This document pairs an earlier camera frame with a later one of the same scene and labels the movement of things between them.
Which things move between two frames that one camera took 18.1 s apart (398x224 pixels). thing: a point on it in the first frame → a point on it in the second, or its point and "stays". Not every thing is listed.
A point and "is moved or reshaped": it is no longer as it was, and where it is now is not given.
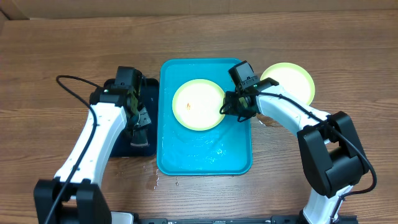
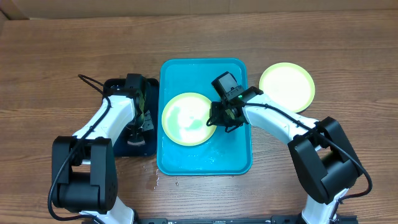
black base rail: [352, 219] stays
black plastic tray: [149, 93] stays
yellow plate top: [197, 104] is moved or reshaped
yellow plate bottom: [293, 78] stays
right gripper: [232, 110] → [218, 119]
